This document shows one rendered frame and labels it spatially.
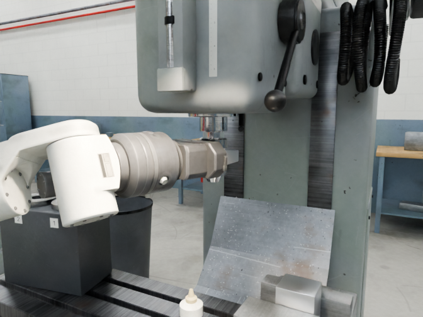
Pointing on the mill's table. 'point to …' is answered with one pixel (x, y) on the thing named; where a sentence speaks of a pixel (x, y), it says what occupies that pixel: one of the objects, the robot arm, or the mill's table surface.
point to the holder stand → (55, 250)
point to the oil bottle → (191, 306)
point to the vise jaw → (267, 309)
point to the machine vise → (333, 295)
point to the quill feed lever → (290, 17)
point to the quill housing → (216, 58)
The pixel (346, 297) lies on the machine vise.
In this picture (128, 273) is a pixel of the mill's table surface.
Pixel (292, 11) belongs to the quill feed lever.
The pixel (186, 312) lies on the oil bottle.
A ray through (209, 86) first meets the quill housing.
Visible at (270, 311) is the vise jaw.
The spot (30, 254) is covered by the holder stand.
